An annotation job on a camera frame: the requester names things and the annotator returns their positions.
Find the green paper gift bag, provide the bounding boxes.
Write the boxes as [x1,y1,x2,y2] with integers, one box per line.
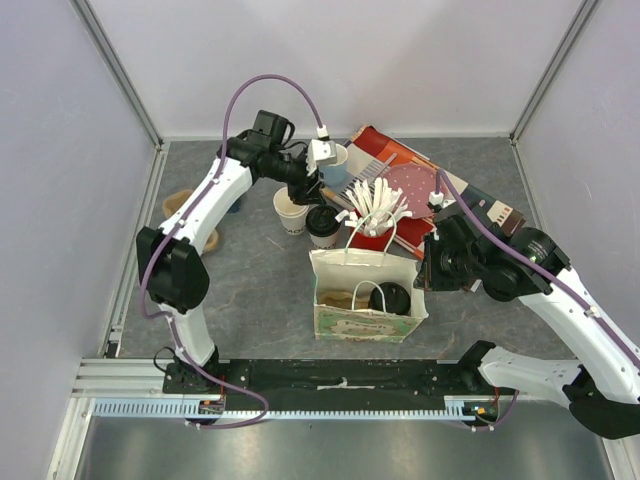
[308,207,430,344]

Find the single cardboard cup carrier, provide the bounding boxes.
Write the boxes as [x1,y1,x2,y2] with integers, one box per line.
[162,188,222,256]

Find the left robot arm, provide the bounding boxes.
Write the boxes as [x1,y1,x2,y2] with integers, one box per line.
[136,110,335,393]

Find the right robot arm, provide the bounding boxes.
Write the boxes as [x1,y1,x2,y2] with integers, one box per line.
[423,210,639,440]

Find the light blue ceramic mug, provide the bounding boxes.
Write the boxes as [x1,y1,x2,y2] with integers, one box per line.
[319,144,348,188]

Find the colourful magazine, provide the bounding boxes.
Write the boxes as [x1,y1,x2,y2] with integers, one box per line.
[322,126,525,260]

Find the white stir sticks bundle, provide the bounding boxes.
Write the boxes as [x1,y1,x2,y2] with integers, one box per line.
[335,177,413,237]

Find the red cup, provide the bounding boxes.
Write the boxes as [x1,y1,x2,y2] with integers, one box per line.
[349,228,394,252]

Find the pink polka dot plate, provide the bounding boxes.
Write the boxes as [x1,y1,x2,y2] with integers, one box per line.
[383,163,436,219]

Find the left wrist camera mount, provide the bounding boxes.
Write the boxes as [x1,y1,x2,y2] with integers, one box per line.
[306,125,338,176]

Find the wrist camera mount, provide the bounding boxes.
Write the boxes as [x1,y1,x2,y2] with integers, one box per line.
[427,191,456,214]
[306,125,338,176]

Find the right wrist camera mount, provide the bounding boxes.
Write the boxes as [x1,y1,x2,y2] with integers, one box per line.
[427,191,456,214]

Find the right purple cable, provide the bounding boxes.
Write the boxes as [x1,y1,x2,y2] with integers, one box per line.
[434,168,640,432]

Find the purple cable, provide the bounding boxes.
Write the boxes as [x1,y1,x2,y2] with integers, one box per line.
[434,168,640,432]
[138,73,329,432]

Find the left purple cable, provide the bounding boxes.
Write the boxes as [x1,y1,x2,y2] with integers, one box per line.
[138,73,329,432]

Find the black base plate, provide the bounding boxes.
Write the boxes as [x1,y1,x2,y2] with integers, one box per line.
[162,357,517,399]

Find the aluminium frame rail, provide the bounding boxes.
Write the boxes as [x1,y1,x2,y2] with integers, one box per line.
[70,0,164,150]

